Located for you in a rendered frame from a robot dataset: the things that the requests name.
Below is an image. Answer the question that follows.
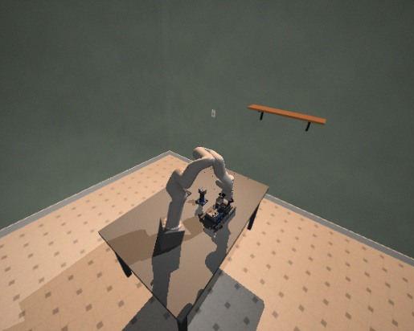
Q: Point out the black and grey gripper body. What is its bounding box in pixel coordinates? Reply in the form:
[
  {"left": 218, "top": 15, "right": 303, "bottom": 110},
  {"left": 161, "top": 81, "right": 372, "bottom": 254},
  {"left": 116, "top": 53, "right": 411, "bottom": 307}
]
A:
[{"left": 221, "top": 189, "right": 233, "bottom": 201}]

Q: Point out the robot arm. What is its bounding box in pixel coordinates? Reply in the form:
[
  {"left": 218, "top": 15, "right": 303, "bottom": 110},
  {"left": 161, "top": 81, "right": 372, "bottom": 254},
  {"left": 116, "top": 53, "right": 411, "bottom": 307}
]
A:
[{"left": 162, "top": 147, "right": 234, "bottom": 231}]

